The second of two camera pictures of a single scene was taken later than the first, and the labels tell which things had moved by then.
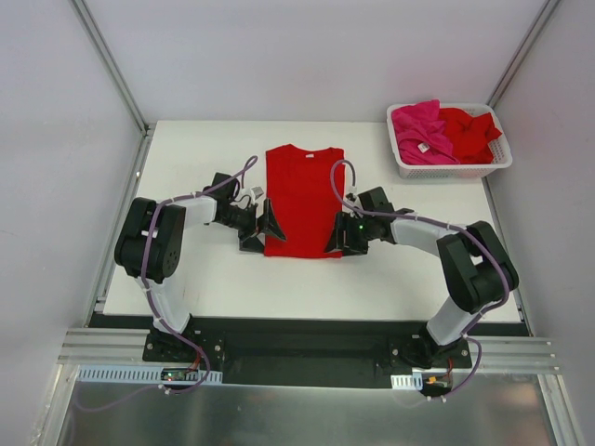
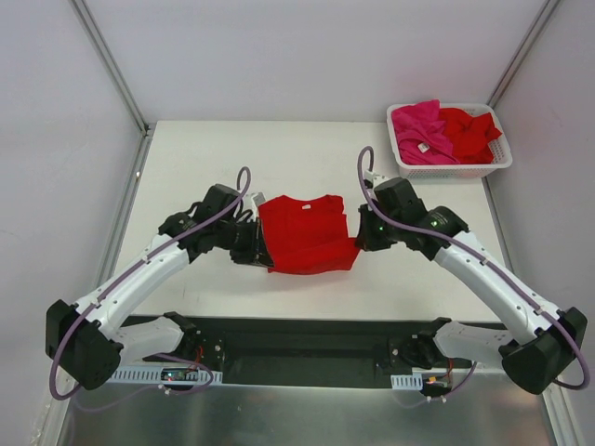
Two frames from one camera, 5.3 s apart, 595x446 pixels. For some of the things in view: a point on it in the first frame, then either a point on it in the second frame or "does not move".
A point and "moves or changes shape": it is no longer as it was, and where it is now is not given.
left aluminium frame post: [142, 123] does not move
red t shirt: [306, 189] moves or changes shape
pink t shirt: [421, 135] does not move
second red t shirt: [470, 135] does not move
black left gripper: [254, 230] → [258, 246]
